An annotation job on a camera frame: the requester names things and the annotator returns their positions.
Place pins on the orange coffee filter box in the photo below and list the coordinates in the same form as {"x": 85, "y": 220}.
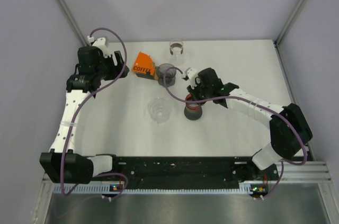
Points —
{"x": 144, "y": 67}

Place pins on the left aluminium frame post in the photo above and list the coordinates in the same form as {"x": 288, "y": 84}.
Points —
{"x": 71, "y": 22}

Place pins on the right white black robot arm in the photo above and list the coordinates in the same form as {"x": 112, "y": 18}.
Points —
{"x": 287, "y": 125}

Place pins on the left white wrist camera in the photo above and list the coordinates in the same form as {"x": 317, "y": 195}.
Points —
{"x": 102, "y": 43}

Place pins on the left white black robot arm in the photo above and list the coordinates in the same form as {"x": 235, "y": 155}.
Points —
{"x": 65, "y": 162}

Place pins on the right aluminium frame post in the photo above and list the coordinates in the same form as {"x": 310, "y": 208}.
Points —
{"x": 297, "y": 9}

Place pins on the aluminium frame post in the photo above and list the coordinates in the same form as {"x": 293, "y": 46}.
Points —
{"x": 297, "y": 9}
{"x": 71, "y": 22}

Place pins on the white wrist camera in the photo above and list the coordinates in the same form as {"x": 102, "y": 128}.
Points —
{"x": 189, "y": 74}
{"x": 102, "y": 43}

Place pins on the clear glass flask with coffee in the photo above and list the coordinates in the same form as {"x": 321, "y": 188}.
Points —
{"x": 176, "y": 52}

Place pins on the clear glass dripper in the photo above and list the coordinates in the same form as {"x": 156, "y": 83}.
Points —
{"x": 159, "y": 110}

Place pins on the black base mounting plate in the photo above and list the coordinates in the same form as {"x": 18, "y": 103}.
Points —
{"x": 175, "y": 173}

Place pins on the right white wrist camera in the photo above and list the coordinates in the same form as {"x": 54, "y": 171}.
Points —
{"x": 189, "y": 74}

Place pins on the grey transparent dripper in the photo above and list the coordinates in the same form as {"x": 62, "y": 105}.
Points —
{"x": 166, "y": 74}

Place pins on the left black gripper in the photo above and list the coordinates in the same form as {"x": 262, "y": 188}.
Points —
{"x": 109, "y": 60}

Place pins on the dark carafe with red lid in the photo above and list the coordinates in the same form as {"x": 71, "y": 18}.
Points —
{"x": 193, "y": 111}

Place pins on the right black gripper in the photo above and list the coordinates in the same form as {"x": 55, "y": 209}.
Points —
{"x": 193, "y": 90}

